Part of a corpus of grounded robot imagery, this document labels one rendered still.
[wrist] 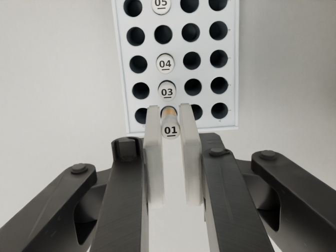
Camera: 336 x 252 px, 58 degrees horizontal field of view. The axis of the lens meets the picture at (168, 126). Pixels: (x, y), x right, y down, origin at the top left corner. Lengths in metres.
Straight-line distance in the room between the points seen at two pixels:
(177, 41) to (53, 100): 0.12
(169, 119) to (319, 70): 0.15
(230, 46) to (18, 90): 0.18
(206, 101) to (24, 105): 0.15
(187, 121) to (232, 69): 0.08
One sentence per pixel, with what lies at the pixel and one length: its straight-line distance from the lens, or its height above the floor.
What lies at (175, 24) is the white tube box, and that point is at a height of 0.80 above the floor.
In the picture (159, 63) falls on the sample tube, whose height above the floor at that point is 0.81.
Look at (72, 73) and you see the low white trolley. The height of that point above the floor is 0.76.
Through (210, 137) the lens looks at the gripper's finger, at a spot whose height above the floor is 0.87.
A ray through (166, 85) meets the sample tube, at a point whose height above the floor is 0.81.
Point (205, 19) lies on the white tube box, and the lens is 0.22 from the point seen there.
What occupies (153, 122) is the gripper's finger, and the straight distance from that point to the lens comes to 0.15.
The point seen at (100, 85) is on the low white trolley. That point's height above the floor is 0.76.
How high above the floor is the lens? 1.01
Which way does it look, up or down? 72 degrees down
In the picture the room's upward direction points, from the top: 177 degrees clockwise
